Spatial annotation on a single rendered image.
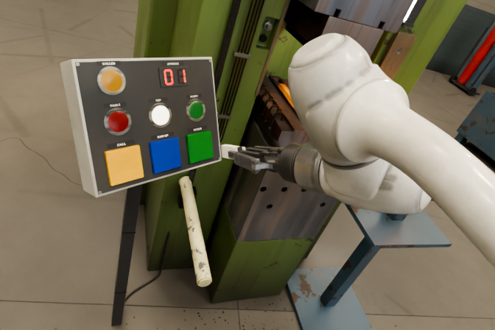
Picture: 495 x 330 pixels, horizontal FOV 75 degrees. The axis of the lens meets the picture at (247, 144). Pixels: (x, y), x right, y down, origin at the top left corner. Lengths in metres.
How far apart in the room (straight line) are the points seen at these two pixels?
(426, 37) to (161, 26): 1.03
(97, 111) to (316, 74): 0.48
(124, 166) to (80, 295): 1.06
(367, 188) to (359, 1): 0.64
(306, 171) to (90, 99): 0.44
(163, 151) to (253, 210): 0.56
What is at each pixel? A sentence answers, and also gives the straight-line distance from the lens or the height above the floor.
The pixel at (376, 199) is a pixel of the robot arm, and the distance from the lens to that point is 0.50.
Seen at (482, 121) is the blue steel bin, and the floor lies 0.40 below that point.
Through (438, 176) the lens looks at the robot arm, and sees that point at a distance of 0.34.
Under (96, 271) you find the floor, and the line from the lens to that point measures 1.79.
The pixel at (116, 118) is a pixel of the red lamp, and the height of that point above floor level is 1.10.
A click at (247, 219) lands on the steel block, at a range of 1.27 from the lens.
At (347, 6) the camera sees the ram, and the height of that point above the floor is 1.40.
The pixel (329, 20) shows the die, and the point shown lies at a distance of 0.99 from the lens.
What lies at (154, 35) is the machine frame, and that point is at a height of 1.02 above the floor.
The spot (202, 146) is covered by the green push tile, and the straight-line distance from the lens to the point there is 0.85.
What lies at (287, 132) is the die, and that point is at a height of 0.98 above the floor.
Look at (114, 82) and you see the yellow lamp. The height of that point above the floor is 1.16.
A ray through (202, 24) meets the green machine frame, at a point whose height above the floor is 1.23.
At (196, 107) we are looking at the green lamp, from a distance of 0.83.
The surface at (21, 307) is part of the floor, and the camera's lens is 1.74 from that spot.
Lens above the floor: 1.50
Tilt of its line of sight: 32 degrees down
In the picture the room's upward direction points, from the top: 20 degrees clockwise
